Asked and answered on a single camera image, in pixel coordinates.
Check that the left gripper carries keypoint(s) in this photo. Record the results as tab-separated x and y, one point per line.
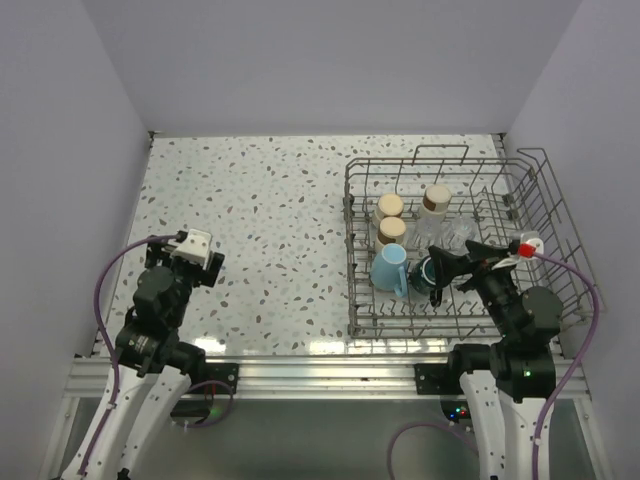
160	251

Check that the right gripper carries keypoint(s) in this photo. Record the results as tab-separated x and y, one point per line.
448	265

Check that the dark teal mug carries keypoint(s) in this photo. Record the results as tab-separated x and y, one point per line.
422	277

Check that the light blue mug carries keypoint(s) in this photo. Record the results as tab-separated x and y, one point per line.
390	269

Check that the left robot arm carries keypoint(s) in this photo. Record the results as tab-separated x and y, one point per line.
150	367

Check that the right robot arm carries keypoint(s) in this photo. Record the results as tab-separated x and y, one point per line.
508	385

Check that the clear glass right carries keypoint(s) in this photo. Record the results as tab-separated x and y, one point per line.
457	232

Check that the beige cup front left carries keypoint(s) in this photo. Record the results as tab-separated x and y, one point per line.
391	230

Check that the beige cup rear left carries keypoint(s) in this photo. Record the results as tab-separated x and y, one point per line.
388	205

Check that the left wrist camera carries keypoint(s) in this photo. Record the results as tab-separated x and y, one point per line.
195	248

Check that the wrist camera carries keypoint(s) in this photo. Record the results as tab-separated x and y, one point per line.
195	248
522	248

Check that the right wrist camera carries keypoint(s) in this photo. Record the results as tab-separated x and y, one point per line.
522	248

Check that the grey wire dish rack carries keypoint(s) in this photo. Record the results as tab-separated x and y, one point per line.
505	195

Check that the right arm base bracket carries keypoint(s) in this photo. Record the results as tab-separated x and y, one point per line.
433	379

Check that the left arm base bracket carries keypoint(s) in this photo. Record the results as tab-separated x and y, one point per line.
226	372

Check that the aluminium mounting rail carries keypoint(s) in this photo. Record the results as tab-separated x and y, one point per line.
379	377

